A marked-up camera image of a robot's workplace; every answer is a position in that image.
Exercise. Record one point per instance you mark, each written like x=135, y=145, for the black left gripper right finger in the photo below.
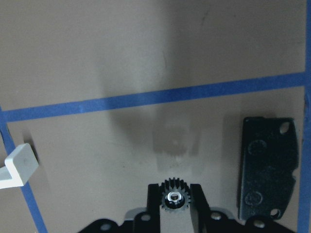
x=199, y=209

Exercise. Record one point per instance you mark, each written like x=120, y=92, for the white curved plastic bracket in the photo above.
x=20, y=165

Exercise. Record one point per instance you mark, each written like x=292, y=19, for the black bearing gear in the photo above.
x=174, y=195

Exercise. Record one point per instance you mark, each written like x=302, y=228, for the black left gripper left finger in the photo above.
x=153, y=208

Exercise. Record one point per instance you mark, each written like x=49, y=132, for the dark grey brake pad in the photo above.
x=269, y=156

